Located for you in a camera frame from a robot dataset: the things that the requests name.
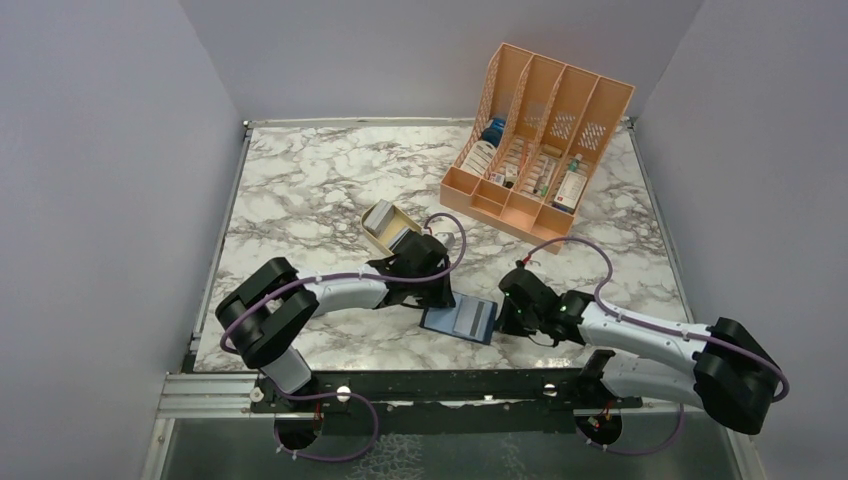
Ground silver striped credit card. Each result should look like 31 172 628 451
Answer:
453 296 489 338

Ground blue leather card holder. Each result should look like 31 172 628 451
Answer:
419 292 498 345

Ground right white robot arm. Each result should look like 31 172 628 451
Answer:
497 267 780 435

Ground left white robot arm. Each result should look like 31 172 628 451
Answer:
214 232 456 411

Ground credit cards in tray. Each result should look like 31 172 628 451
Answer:
362 199 400 237

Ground tan oval tray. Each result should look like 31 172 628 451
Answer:
360 199 422 257

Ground small items in organizer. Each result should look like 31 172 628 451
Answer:
488 163 519 189

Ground white red box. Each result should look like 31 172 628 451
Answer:
553 171 587 210

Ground blue round container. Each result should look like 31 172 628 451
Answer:
480 117 506 148

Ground orange desk organizer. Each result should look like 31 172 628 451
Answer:
440 43 634 248

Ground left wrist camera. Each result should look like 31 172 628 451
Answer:
433 232 457 252

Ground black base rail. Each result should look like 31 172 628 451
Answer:
250 368 643 435

